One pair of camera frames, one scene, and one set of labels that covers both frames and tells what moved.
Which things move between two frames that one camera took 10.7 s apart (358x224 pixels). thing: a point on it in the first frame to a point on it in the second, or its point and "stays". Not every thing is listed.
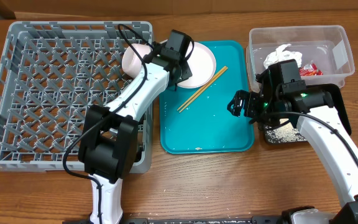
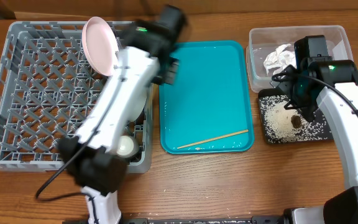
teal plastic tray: x=195 y=120 stays
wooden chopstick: x=207 y=86 to x=212 y=139
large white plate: x=202 y=64 to x=100 y=45
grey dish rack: x=50 y=73 stays
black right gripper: x=248 y=104 to x=301 y=101
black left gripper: x=187 y=71 to x=169 y=75
